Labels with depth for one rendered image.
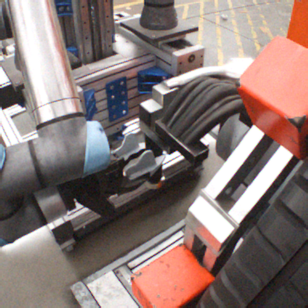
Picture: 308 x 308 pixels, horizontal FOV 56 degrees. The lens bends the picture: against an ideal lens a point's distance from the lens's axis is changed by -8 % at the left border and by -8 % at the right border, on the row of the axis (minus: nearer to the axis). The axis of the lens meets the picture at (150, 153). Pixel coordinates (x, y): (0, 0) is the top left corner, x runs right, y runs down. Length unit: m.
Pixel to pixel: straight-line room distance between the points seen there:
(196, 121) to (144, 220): 1.13
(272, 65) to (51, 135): 0.29
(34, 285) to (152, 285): 1.07
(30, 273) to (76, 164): 1.08
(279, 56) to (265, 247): 0.17
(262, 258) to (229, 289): 0.05
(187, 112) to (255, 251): 0.22
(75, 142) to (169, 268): 0.21
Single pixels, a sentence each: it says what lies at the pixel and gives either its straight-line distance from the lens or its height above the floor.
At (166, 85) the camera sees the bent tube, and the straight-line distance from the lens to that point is 0.49.
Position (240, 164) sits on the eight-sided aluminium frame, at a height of 1.02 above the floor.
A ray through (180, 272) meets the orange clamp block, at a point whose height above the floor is 0.89.
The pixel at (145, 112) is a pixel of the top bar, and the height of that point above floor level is 0.97.
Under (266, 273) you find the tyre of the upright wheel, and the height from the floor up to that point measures 1.01.
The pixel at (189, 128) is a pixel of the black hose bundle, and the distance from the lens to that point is 0.43.
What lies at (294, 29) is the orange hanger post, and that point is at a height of 0.96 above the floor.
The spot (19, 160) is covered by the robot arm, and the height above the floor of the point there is 0.98.
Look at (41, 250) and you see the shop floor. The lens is 1.51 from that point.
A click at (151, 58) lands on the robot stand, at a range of 1.20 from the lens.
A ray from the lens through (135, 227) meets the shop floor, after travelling 1.50.
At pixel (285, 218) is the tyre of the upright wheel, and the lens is 0.28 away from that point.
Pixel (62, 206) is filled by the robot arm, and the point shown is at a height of 0.86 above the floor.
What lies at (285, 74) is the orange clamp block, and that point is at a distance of 0.28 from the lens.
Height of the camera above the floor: 1.27
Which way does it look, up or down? 45 degrees down
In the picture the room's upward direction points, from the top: straight up
